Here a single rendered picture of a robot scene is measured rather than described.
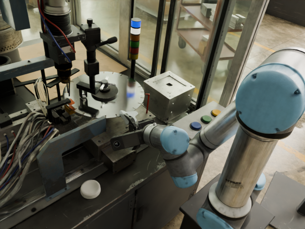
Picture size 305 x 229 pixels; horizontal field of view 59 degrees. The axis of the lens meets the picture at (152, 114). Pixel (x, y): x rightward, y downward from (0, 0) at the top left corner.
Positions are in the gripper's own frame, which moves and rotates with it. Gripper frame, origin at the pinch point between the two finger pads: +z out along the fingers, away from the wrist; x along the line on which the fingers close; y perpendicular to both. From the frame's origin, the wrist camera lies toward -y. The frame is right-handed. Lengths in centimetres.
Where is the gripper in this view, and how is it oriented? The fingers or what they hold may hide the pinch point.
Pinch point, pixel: (122, 130)
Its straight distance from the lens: 104.6
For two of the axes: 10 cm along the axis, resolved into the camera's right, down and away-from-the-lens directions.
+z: -4.9, -0.5, 8.7
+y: 8.5, -2.6, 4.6
